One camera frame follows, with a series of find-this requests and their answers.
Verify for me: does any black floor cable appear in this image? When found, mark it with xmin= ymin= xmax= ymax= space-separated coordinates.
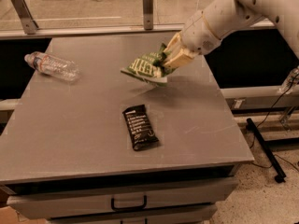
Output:
xmin=249 ymin=77 xmax=299 ymax=174

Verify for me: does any grey drawer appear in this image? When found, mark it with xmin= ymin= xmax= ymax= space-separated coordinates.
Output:
xmin=7 ymin=176 xmax=237 ymax=219
xmin=48 ymin=204 xmax=217 ymax=224

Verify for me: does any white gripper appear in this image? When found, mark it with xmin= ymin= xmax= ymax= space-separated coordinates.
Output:
xmin=163 ymin=10 xmax=222 ymax=69

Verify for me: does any black metal floor bar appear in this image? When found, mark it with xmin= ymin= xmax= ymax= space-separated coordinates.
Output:
xmin=247 ymin=119 xmax=286 ymax=183

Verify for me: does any black rxbar chocolate bar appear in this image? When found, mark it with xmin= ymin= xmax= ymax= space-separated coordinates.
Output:
xmin=122 ymin=105 xmax=159 ymax=151

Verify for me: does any cardboard box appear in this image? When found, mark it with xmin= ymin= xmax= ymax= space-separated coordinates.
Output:
xmin=0 ymin=207 xmax=46 ymax=224

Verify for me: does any green jalapeno chip bag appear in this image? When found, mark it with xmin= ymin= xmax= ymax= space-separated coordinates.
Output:
xmin=121 ymin=44 xmax=175 ymax=86

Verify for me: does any metal bracket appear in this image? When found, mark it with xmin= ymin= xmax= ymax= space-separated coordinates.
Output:
xmin=142 ymin=0 xmax=153 ymax=30
xmin=10 ymin=0 xmax=38 ymax=35

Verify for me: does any grey lower drawer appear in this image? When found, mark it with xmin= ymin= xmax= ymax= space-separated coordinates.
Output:
xmin=48 ymin=204 xmax=217 ymax=224

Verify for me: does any left metal bracket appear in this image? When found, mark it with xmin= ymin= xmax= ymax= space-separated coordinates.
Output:
xmin=10 ymin=0 xmax=38 ymax=35

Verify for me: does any middle metal bracket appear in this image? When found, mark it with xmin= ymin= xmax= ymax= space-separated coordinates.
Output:
xmin=142 ymin=0 xmax=153 ymax=30

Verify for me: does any grey top drawer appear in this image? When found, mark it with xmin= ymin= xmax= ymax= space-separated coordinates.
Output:
xmin=7 ymin=176 xmax=237 ymax=219

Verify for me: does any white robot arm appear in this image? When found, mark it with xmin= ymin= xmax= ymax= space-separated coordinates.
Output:
xmin=164 ymin=0 xmax=299 ymax=69

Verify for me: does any clear plastic water bottle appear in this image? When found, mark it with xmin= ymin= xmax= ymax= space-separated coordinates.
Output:
xmin=24 ymin=51 xmax=79 ymax=82

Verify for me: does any black drawer handle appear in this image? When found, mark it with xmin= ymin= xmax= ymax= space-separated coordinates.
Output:
xmin=110 ymin=195 xmax=148 ymax=212

